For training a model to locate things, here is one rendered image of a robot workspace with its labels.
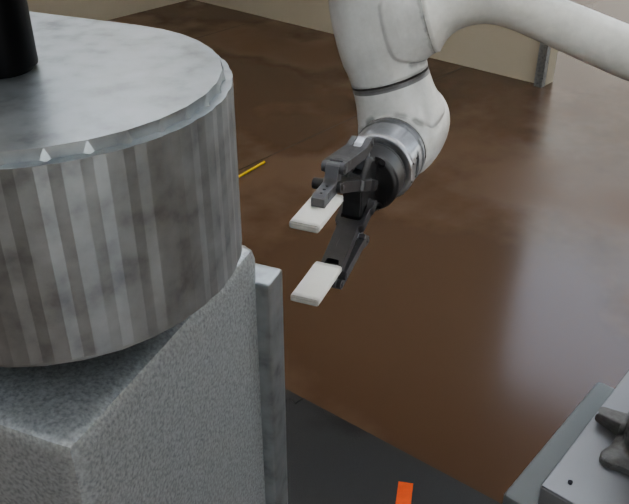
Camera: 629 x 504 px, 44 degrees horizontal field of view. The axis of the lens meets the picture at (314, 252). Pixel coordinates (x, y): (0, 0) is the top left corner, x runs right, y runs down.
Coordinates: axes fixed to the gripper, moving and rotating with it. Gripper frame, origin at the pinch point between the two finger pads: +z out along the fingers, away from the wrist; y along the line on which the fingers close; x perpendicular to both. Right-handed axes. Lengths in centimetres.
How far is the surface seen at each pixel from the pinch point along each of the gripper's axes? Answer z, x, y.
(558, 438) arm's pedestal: -55, -28, 67
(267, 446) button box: 19.0, -3.4, 7.6
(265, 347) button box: 19.0, -3.6, -3.1
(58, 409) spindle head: 37.8, -0.5, -11.9
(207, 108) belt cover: 28.5, -5.6, -26.3
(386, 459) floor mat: -110, 19, 145
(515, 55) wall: -494, 45, 130
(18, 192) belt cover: 37.9, -1.2, -25.1
